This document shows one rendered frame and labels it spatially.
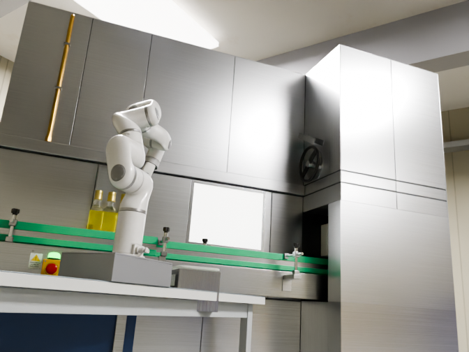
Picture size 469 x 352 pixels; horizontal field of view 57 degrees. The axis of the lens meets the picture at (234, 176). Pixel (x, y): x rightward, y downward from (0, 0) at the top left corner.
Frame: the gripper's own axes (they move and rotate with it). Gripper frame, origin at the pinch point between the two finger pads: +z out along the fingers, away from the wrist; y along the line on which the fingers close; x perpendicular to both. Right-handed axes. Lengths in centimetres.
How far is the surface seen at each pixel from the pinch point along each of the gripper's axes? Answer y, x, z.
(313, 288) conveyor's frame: 6, 98, 11
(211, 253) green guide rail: 4.2, 42.3, 13.9
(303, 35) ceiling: -69, 75, -194
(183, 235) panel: -11.7, 30.1, 7.6
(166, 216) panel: -11.7, 18.2, 1.9
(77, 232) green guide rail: 14.1, -16.9, 28.4
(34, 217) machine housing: -14.6, -37.5, 25.7
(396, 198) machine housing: 23, 123, -47
